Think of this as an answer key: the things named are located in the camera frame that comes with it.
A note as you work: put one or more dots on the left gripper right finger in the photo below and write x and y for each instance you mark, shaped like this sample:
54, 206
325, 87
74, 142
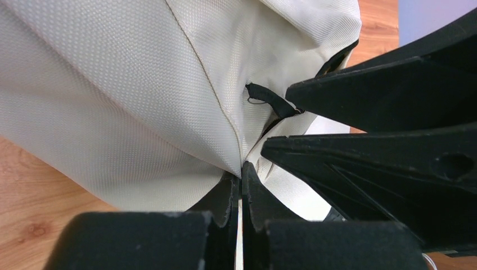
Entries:
276, 238

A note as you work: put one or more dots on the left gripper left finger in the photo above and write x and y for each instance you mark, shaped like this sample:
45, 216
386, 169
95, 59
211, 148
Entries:
203, 237

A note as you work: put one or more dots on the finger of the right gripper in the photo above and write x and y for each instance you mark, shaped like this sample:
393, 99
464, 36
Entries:
425, 179
429, 83

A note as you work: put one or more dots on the beige canvas backpack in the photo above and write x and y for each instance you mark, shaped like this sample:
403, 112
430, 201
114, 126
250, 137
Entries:
144, 103

